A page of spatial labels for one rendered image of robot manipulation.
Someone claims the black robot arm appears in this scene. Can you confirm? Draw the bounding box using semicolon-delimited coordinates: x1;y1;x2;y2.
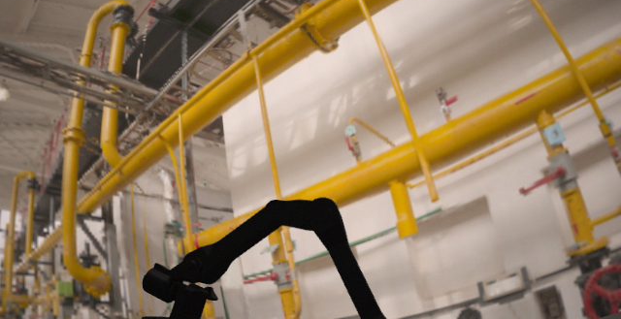
143;197;387;319

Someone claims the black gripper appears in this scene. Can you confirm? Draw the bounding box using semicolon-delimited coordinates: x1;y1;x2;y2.
169;309;201;319

